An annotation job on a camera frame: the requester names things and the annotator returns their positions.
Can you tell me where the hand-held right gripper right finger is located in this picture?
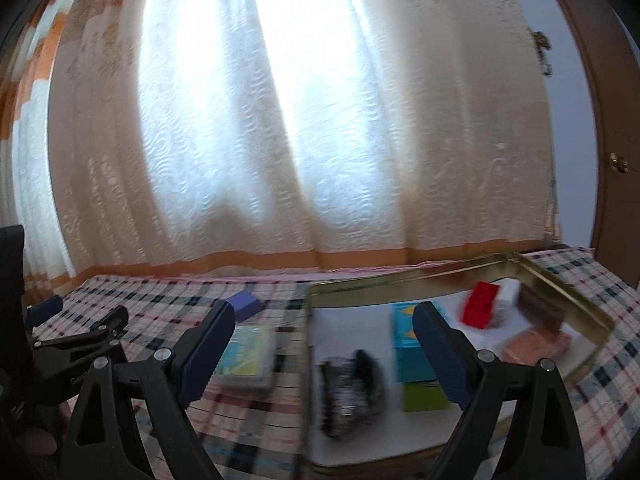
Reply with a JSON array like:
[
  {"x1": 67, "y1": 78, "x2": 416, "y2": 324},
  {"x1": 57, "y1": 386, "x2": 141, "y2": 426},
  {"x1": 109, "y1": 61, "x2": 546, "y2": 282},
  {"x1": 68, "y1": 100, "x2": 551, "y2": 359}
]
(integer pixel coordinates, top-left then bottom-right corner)
[{"x1": 412, "y1": 301, "x2": 586, "y2": 480}]

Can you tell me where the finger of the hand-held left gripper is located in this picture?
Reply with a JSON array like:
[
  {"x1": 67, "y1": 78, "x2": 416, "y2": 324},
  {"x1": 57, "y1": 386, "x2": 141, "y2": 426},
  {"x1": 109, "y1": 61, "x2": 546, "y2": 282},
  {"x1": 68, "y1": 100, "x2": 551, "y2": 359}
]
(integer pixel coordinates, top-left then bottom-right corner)
[
  {"x1": 32, "y1": 306, "x2": 130, "y2": 366},
  {"x1": 25, "y1": 295, "x2": 63, "y2": 331}
]

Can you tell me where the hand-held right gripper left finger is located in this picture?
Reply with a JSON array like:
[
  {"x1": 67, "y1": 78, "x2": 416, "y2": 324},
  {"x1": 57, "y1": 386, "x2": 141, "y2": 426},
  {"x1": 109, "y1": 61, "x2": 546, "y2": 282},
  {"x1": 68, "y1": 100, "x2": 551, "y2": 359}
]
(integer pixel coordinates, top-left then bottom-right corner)
[{"x1": 60, "y1": 301, "x2": 237, "y2": 480}]

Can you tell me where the teal box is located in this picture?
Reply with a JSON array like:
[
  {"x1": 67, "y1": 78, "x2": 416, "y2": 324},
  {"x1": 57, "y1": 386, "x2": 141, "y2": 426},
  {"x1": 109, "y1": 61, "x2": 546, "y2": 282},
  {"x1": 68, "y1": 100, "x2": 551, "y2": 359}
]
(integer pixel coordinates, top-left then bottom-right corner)
[{"x1": 391, "y1": 302, "x2": 443, "y2": 383}]

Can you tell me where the small red box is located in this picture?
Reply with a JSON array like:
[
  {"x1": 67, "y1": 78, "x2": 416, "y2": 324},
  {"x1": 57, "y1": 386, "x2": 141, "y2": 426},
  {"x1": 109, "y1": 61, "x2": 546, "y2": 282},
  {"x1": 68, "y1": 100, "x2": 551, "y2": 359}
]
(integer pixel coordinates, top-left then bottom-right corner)
[{"x1": 462, "y1": 281, "x2": 502, "y2": 330}]

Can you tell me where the tall white patterned box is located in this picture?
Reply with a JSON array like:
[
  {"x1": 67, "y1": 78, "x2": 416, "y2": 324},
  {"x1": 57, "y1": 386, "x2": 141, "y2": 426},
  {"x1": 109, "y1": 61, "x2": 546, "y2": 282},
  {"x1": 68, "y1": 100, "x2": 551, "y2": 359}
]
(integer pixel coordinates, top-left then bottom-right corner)
[{"x1": 500, "y1": 327, "x2": 572, "y2": 366}]

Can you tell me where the gold-rimmed white tray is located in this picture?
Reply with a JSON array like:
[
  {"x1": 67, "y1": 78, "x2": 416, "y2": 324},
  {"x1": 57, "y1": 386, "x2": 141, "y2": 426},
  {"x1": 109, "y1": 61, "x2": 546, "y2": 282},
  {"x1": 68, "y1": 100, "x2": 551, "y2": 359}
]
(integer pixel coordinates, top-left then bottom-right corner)
[{"x1": 302, "y1": 252, "x2": 616, "y2": 468}]

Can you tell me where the brown wooden comb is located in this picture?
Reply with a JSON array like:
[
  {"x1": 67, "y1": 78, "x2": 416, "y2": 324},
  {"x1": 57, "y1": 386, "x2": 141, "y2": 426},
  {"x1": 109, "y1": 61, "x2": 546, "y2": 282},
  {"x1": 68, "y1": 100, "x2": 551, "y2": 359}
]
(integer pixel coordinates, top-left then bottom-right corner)
[{"x1": 516, "y1": 285, "x2": 566, "y2": 332}]

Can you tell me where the person's left hand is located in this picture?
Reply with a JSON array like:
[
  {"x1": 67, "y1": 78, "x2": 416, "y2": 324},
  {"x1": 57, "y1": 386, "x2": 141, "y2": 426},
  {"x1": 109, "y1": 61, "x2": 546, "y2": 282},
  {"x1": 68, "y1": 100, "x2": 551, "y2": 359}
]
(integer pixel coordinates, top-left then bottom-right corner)
[{"x1": 22, "y1": 402, "x2": 71, "y2": 457}]

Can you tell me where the green and yellow card pack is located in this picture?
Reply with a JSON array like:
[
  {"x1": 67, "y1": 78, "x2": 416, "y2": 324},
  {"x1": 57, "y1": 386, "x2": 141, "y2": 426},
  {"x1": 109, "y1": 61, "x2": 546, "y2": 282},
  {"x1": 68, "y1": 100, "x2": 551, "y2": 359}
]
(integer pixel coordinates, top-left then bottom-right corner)
[{"x1": 212, "y1": 325, "x2": 277, "y2": 391}]

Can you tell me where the green box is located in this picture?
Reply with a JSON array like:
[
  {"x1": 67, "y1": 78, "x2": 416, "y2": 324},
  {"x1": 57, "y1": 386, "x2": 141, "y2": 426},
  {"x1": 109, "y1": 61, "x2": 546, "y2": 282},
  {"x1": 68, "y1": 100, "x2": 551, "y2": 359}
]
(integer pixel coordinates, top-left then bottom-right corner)
[{"x1": 402, "y1": 380, "x2": 451, "y2": 413}]

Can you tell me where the plaid cloth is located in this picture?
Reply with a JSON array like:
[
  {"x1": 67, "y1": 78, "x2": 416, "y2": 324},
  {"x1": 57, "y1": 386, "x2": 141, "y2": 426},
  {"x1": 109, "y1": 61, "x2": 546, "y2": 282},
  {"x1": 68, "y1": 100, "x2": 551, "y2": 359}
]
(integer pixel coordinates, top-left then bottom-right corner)
[{"x1": 25, "y1": 247, "x2": 640, "y2": 480}]

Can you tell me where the small purple box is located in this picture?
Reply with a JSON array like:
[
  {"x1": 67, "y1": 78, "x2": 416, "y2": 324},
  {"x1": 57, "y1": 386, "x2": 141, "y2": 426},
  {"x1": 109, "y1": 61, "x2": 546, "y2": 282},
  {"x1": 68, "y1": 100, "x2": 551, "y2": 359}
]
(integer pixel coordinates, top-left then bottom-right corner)
[{"x1": 227, "y1": 291, "x2": 265, "y2": 322}]

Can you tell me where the black crumpled pouch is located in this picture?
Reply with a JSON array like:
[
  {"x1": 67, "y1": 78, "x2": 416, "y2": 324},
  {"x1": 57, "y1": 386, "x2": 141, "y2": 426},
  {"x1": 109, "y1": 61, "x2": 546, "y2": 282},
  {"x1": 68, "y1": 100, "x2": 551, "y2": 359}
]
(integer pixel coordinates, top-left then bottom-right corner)
[{"x1": 315, "y1": 350, "x2": 386, "y2": 441}]

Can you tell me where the orange and white curtain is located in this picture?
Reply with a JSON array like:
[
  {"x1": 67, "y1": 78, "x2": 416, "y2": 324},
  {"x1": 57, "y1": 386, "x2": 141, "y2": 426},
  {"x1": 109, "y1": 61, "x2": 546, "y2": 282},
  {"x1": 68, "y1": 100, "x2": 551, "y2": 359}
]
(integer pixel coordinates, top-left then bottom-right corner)
[{"x1": 0, "y1": 0, "x2": 151, "y2": 291}]

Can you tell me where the cream patterned curtain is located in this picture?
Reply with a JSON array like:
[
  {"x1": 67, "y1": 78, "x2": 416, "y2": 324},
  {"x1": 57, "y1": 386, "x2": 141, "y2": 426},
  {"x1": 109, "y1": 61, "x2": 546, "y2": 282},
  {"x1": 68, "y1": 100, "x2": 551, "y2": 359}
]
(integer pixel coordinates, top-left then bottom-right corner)
[{"x1": 47, "y1": 0, "x2": 561, "y2": 281}]

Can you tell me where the brown wooden door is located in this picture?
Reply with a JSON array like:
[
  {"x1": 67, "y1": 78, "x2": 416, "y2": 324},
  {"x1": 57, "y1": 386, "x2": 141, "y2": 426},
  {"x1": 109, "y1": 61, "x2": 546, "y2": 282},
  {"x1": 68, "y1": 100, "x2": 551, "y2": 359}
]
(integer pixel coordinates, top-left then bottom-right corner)
[{"x1": 540, "y1": 0, "x2": 640, "y2": 256}]

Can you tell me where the brass wall hook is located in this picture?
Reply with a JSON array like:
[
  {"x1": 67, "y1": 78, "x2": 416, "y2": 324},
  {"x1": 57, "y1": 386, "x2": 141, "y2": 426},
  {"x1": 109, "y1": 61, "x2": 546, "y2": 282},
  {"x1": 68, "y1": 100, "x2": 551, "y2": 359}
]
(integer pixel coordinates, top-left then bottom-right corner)
[{"x1": 531, "y1": 30, "x2": 554, "y2": 77}]

